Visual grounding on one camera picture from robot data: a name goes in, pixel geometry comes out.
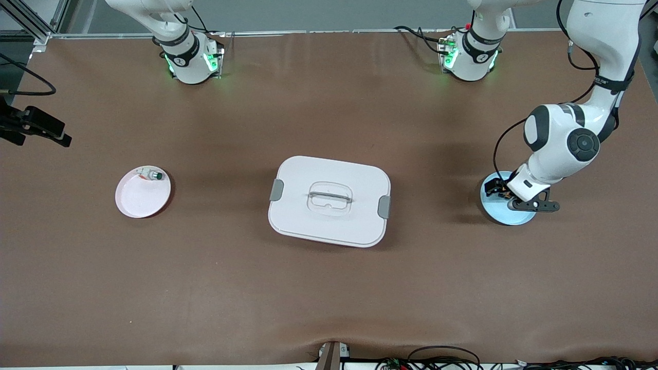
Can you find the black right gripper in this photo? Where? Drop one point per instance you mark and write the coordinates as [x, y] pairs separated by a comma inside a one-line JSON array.
[[30, 122]]

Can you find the white lidded storage box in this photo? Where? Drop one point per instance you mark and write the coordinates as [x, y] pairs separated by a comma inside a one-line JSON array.
[[308, 226]]

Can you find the brown camera mount post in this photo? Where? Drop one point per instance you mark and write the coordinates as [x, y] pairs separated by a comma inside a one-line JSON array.
[[331, 357]]

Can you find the aluminium frame post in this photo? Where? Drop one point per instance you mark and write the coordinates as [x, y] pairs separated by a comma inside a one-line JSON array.
[[41, 37]]

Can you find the aluminium table edge rail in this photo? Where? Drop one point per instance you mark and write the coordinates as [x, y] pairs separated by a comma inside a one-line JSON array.
[[267, 34]]

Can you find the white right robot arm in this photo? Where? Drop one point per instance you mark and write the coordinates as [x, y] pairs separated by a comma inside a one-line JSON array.
[[187, 61]]

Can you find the green push-button switch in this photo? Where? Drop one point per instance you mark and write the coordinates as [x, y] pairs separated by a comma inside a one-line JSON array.
[[153, 174]]

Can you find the light blue round plate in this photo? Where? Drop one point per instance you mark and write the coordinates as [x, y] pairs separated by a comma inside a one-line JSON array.
[[506, 217]]

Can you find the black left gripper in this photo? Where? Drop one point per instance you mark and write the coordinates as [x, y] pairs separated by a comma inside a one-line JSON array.
[[499, 187]]

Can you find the pink round plate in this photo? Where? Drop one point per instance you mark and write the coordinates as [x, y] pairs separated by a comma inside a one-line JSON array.
[[141, 200]]

